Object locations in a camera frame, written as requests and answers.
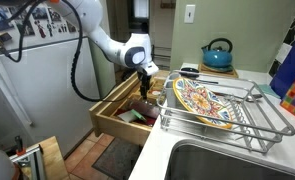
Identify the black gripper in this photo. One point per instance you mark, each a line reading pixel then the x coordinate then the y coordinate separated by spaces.
pixel 145 80

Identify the clear plastic container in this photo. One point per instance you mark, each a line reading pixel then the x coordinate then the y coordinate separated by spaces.
pixel 143 107

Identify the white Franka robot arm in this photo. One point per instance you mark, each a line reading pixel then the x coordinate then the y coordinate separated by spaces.
pixel 117 50

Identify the grey utensil holder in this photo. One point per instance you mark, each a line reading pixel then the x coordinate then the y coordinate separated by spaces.
pixel 170 96

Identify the wooden kitchen drawer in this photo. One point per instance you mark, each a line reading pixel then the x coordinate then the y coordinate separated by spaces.
pixel 120 128

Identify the colourful patterned plate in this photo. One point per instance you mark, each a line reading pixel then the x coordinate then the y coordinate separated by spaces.
pixel 200 101

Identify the silver metal spoon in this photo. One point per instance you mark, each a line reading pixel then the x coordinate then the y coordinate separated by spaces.
pixel 253 97

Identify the white scraper with red hook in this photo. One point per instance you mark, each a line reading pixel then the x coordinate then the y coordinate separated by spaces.
pixel 155 92

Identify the green sponge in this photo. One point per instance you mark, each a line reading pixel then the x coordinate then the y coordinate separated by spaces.
pixel 138 115

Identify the red cloth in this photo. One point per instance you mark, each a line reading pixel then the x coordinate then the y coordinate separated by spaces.
pixel 148 121

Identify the grey folded cloth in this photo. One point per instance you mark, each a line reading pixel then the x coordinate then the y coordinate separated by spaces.
pixel 127 116

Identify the small black pan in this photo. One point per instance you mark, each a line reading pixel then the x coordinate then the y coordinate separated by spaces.
pixel 189 71

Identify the dark floor rug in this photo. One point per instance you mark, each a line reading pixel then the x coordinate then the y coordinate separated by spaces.
pixel 118 160

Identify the wooden trivet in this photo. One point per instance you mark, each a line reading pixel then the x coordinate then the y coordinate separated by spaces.
pixel 232 73

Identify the white refrigerator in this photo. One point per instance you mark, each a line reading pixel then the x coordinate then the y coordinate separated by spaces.
pixel 43 96

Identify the steel kitchen sink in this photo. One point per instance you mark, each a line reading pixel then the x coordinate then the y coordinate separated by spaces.
pixel 220 163

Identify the light teal cloth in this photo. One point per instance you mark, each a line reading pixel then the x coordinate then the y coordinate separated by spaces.
pixel 268 90

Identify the metal clamp with orange grip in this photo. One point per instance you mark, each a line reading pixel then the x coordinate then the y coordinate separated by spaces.
pixel 30 160

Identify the blue cutting board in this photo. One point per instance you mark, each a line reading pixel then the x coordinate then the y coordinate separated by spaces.
pixel 292 66

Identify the white light switch plate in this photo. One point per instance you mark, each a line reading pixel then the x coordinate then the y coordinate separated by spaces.
pixel 189 13

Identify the white wall outlet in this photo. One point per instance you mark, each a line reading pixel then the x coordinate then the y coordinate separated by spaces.
pixel 283 52

